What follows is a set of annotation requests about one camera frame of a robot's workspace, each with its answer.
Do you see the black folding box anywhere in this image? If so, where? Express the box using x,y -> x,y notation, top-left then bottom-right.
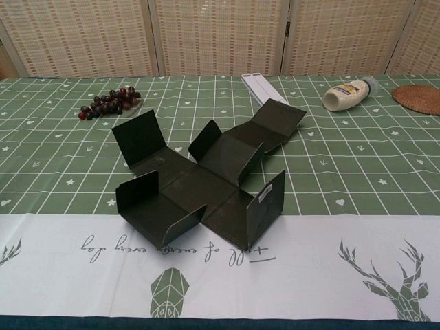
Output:
111,98 -> 307,249

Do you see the woven bamboo folding screen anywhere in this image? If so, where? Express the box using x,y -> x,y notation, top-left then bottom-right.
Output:
0,0 -> 440,78

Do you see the cream mayonnaise squeeze bottle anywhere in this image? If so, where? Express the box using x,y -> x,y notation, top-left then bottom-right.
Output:
323,77 -> 382,112

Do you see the green checked tablecloth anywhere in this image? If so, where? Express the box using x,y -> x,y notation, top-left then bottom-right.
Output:
0,74 -> 440,319

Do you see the round brown woven coaster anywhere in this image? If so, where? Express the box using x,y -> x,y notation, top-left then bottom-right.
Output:
392,85 -> 440,116

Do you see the dark red grape bunch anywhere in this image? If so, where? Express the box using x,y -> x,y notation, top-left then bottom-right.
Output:
78,86 -> 142,121

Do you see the white folding stand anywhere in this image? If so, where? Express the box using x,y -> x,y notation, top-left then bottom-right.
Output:
240,71 -> 289,106

